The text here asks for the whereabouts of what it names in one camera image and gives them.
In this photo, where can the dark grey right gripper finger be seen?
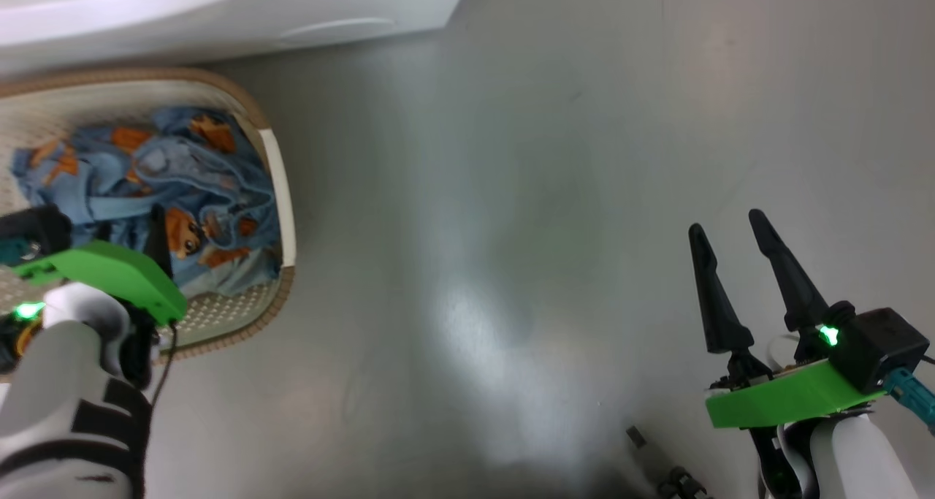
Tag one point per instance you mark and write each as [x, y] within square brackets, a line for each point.
[719, 309]
[792, 280]

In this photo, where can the white washing machine body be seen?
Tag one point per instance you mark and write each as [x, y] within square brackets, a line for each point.
[380, 2]

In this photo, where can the blue patterned cloth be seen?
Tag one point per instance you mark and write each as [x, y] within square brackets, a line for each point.
[146, 170]

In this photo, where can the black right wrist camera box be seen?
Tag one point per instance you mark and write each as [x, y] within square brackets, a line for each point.
[876, 345]

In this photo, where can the cream perforated laundry basket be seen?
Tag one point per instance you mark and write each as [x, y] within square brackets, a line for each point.
[219, 316]

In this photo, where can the small grey floor marker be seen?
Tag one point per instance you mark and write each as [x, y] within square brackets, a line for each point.
[635, 436]

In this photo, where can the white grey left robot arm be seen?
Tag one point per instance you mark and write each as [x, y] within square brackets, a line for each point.
[51, 411]

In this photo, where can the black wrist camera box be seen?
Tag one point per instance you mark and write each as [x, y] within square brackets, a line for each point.
[876, 345]
[33, 229]

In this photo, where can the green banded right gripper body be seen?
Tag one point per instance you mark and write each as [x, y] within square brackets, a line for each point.
[789, 397]

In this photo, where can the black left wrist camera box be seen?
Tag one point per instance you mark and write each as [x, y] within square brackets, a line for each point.
[33, 229]

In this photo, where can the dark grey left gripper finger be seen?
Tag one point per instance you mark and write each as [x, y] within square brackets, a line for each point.
[157, 240]

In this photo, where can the black robot base fitting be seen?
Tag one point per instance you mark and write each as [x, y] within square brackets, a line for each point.
[683, 484]

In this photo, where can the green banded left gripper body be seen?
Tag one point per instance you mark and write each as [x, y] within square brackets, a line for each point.
[117, 272]

